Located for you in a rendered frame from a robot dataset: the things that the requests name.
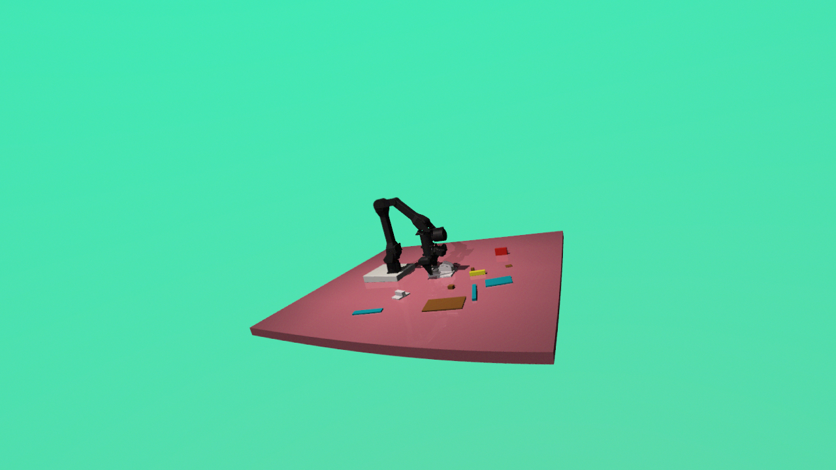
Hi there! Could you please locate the brown flat square plate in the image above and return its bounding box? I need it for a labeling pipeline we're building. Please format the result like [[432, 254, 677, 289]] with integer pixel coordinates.
[[422, 296, 466, 312]]

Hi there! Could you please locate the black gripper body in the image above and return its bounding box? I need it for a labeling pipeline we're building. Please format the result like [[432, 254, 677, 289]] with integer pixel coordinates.
[[418, 242, 437, 265]]

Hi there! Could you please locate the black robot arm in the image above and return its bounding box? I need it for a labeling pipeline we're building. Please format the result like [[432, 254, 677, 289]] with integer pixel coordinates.
[[374, 197, 447, 274]]

